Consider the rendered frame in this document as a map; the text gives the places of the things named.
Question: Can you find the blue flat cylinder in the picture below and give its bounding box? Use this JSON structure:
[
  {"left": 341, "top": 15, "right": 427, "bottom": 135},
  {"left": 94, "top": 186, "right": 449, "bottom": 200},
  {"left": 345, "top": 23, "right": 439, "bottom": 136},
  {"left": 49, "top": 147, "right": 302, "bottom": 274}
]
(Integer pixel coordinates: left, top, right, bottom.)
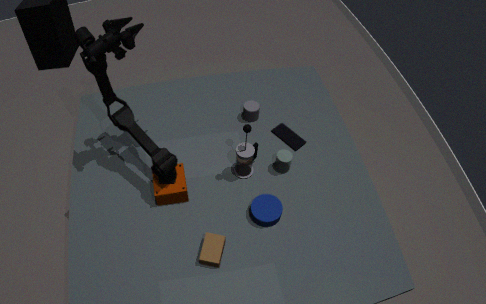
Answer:
[{"left": 250, "top": 194, "right": 283, "bottom": 227}]

